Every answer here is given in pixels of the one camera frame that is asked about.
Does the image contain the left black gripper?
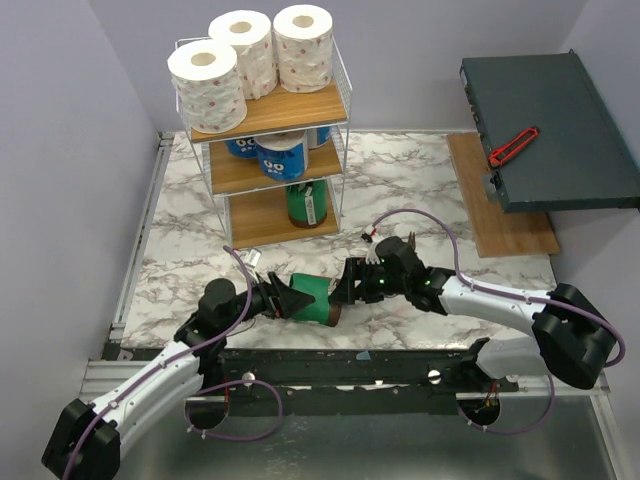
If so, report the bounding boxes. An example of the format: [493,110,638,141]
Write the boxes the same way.
[220,272,315,333]

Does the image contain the brown paper roll green base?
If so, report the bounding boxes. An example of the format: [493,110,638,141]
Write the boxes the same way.
[285,180,328,228]

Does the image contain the white wire wooden shelf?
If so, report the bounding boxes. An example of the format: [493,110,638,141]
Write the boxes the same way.
[185,47,353,249]

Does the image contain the blue-bottom paper roll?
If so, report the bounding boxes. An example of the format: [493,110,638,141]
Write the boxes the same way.
[255,130,309,181]

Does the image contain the blue cartoon-face paper roll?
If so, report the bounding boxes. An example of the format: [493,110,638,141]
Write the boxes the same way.
[225,137,257,159]

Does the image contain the plain white bottom paper roll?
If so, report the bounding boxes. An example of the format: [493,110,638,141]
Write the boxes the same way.
[167,39,247,134]

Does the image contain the pink dotted paper roll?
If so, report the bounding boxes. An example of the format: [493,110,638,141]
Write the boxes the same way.
[208,10,278,100]

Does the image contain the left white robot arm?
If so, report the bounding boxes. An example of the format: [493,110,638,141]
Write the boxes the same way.
[41,273,315,479]

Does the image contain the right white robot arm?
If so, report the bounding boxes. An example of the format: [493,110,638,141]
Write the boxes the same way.
[329,236,616,392]

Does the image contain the wooden board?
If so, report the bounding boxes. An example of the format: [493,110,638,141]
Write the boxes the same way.
[447,133,560,258]

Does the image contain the red black utility knife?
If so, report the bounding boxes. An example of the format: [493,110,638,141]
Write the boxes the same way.
[488,126,540,169]

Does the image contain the dark grey flat metal box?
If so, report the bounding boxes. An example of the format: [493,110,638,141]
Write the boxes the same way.
[459,52,639,213]

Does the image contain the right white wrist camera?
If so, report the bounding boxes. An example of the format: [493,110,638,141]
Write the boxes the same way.
[360,225,384,264]

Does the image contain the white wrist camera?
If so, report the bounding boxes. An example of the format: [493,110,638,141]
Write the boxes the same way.
[360,225,384,264]
[243,248,262,269]

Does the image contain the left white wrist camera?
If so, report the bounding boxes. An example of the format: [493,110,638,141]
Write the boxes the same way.
[243,248,262,269]

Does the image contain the black metal base rail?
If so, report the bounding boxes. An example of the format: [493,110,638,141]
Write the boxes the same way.
[102,337,521,419]

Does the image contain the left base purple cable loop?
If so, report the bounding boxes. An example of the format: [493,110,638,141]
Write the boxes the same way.
[184,379,284,442]

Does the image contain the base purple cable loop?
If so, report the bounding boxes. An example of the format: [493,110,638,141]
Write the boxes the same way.
[455,372,557,435]
[184,379,284,442]

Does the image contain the aluminium frame rail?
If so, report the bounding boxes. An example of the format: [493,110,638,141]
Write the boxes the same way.
[79,131,175,401]

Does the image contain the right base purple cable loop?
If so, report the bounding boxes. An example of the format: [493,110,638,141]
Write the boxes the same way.
[455,372,557,435]

